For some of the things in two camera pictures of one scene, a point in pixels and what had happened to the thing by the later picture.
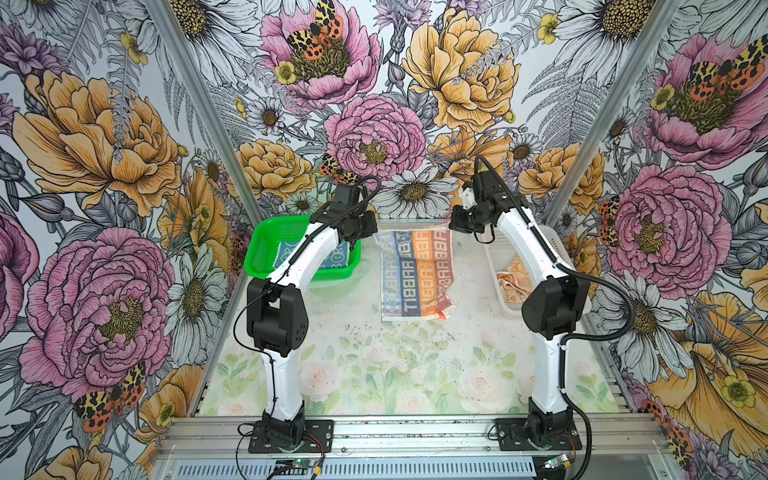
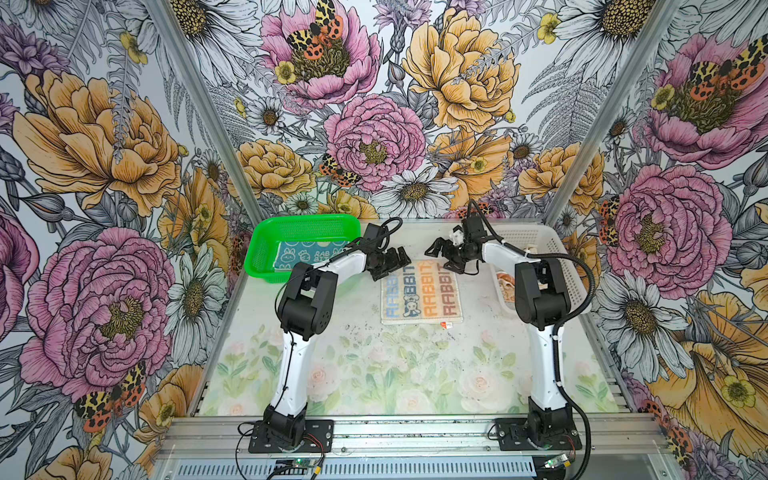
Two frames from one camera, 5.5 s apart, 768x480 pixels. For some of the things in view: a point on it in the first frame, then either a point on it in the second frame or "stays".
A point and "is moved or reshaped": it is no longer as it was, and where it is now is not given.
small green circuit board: [560, 460] stays
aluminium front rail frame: [624, 447] stays
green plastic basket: [266, 234] stays
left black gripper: [370, 228] -> [394, 262]
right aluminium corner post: [660, 19] stays
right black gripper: [458, 222] -> [458, 268]
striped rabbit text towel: [417, 277] is moved or reshaped
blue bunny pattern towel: [339, 259] stays
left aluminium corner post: [219, 145] stays
